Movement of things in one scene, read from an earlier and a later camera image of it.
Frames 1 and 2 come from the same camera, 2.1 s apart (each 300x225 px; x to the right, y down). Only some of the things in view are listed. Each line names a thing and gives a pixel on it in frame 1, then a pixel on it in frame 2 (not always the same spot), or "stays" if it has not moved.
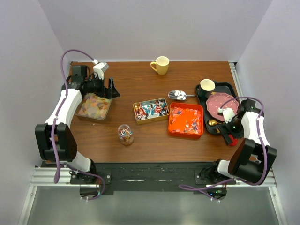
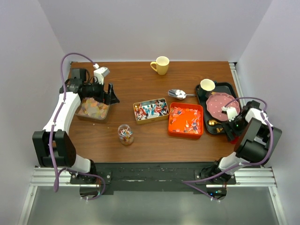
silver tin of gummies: [94, 106] stays
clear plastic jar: [125, 134] stays
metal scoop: [179, 95] stays
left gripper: [111, 92] -> [110, 98]
